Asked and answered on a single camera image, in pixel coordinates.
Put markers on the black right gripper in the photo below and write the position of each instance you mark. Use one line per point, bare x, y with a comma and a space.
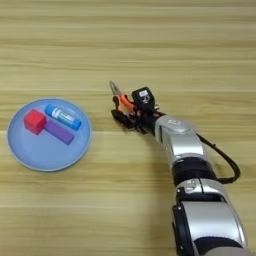
146, 121

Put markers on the orange and black pliers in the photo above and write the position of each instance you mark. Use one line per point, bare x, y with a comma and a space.
125, 100

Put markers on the purple rectangular block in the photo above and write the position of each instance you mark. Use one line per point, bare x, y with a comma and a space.
61, 132

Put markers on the red cube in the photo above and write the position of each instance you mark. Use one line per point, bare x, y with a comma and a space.
34, 121

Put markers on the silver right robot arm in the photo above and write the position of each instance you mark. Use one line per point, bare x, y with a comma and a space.
186, 143

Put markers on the black box with white label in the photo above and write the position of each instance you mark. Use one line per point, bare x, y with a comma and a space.
143, 97

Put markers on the blue glue stick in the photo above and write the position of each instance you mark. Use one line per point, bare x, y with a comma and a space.
65, 117

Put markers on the round blue plate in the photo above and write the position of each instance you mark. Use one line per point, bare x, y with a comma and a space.
43, 153

